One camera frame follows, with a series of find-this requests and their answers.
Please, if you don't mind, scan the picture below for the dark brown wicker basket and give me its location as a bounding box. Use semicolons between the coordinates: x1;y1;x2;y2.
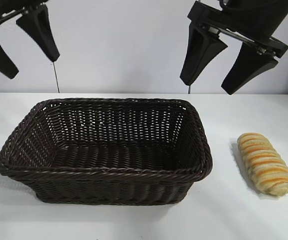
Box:
0;97;213;206

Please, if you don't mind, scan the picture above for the long striped bread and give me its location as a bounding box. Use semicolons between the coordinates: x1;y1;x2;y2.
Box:
236;132;288;197

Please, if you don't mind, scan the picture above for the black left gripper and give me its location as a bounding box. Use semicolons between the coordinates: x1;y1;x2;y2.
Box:
0;0;61;80

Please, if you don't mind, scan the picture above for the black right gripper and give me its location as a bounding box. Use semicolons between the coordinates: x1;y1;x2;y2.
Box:
180;0;288;96

